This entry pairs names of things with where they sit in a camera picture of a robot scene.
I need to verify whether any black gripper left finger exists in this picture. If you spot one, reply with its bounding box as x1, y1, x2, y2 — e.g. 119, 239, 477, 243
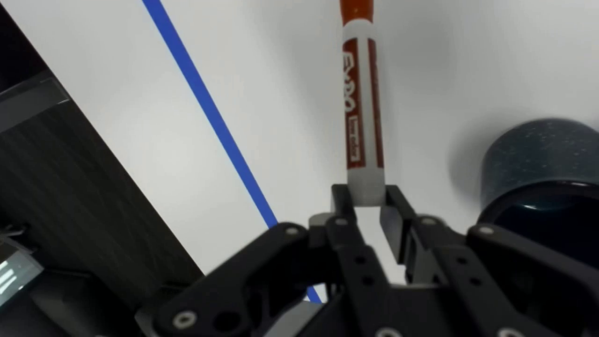
153, 181, 402, 337

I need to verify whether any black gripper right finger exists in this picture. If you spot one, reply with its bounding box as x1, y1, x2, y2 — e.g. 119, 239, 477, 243
378, 183, 599, 337

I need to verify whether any red Expo marker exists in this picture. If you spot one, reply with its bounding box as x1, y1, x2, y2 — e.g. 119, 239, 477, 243
337, 0, 387, 207

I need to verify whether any dark teal ceramic mug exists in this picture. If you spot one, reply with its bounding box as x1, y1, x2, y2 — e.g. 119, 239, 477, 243
477, 117, 599, 276

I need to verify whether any blue tape strip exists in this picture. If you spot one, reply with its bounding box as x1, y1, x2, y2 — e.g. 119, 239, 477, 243
140, 0, 325, 306

